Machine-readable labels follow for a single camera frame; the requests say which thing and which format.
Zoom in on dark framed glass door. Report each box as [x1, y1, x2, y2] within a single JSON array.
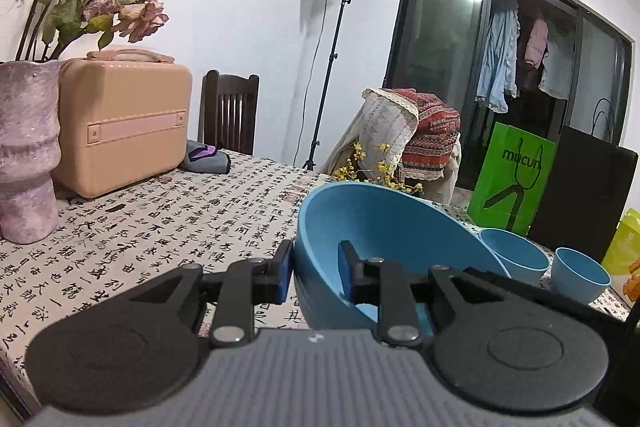
[[382, 0, 633, 192]]

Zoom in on yellow flower branches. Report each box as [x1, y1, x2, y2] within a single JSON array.
[[332, 142, 426, 198]]

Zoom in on white hanging garment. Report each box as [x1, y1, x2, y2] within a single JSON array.
[[539, 27, 576, 100]]

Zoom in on grey and purple pouch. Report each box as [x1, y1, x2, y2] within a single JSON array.
[[179, 139, 231, 175]]

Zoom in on pink ribbed suitcase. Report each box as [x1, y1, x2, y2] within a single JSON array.
[[52, 48, 193, 200]]

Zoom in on pink textured vase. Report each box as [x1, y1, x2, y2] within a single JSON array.
[[0, 59, 63, 244]]

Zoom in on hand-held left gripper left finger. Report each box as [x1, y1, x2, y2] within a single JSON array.
[[125, 239, 295, 349]]

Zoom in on blue bowl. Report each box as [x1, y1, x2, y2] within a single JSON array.
[[551, 247, 612, 304], [294, 182, 512, 333], [479, 228, 551, 283]]

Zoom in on dark wooden chair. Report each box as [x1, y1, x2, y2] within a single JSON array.
[[197, 69, 261, 156]]

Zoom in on pink hanging garment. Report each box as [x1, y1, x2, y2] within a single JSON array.
[[524, 18, 550, 70]]

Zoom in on yellow-green gift box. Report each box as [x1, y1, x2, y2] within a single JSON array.
[[600, 207, 640, 303]]

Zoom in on light blue hanging shirt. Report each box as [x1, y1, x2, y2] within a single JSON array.
[[475, 0, 521, 114]]

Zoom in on green paper bag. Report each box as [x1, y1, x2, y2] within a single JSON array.
[[467, 122, 557, 238]]

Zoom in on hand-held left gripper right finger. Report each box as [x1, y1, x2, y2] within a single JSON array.
[[338, 241, 511, 349]]

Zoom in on black paper bag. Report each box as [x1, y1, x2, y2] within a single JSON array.
[[527, 97, 640, 265]]

